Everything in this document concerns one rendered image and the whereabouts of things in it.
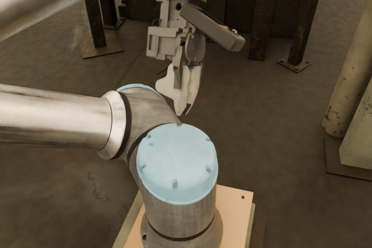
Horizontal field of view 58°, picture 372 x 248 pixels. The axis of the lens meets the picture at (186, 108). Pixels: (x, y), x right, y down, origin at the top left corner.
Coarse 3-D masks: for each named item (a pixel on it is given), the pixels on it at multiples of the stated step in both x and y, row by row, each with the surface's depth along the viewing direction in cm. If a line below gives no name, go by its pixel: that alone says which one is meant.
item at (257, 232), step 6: (126, 216) 99; (258, 216) 99; (264, 216) 99; (258, 222) 97; (264, 222) 97; (120, 228) 96; (252, 228) 96; (258, 228) 96; (264, 228) 96; (252, 234) 95; (258, 234) 95; (114, 240) 93; (252, 240) 93; (258, 240) 93; (252, 246) 92; (258, 246) 92
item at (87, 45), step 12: (84, 0) 159; (96, 0) 156; (96, 12) 160; (96, 24) 163; (96, 36) 167; (108, 36) 180; (84, 48) 171; (96, 48) 171; (108, 48) 171; (120, 48) 171
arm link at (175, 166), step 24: (144, 144) 62; (168, 144) 62; (192, 144) 62; (144, 168) 59; (168, 168) 59; (192, 168) 59; (216, 168) 62; (144, 192) 62; (168, 192) 58; (192, 192) 58; (168, 216) 62; (192, 216) 62
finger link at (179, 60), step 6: (180, 48) 55; (174, 54) 56; (180, 54) 55; (174, 60) 56; (180, 60) 55; (186, 60) 57; (174, 66) 56; (180, 66) 56; (174, 72) 56; (180, 72) 56; (174, 78) 57; (180, 78) 56; (174, 84) 57; (180, 84) 57
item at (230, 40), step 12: (180, 12) 56; (192, 12) 55; (204, 12) 57; (204, 24) 55; (216, 24) 54; (216, 36) 54; (228, 36) 53; (240, 36) 56; (228, 48) 53; (240, 48) 56
